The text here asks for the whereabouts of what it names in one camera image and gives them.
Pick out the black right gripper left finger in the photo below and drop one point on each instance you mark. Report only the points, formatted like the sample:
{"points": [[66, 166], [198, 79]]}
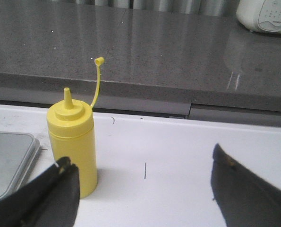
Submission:
{"points": [[50, 200]]}

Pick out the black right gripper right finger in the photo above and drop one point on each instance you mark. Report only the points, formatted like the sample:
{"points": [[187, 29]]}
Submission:
{"points": [[244, 199]]}

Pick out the yellow squeeze bottle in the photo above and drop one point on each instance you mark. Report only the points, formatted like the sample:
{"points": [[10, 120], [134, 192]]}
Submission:
{"points": [[71, 132]]}

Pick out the silver electronic kitchen scale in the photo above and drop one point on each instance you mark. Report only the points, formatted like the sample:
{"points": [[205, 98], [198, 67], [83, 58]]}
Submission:
{"points": [[18, 155]]}

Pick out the grey stone counter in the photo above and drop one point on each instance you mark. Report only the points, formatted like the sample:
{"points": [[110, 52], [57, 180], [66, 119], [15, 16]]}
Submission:
{"points": [[159, 64]]}

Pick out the white kitchen appliance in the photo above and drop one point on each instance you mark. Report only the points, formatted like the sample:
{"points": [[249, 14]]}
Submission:
{"points": [[262, 16]]}

